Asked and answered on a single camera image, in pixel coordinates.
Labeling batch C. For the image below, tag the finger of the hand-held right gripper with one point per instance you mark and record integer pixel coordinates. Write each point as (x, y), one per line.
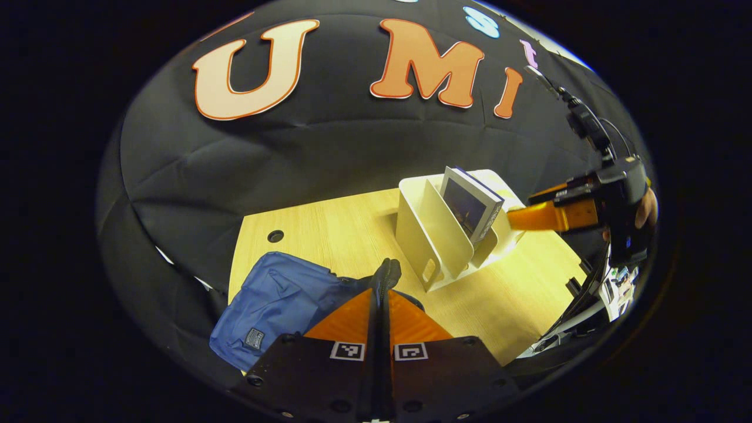
(552, 216)
(573, 191)

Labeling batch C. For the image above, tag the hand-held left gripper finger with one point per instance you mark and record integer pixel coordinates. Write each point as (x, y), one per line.
(388, 382)
(373, 382)

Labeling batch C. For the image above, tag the blue cover book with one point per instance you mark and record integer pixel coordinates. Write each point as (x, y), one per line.
(467, 205)

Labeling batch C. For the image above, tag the white bookshelf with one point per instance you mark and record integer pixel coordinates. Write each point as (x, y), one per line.
(426, 229)

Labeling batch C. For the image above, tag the blue schoolbag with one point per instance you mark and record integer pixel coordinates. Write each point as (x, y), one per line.
(276, 299)

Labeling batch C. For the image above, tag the cluttered white side table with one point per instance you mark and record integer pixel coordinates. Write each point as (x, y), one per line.
(620, 288)

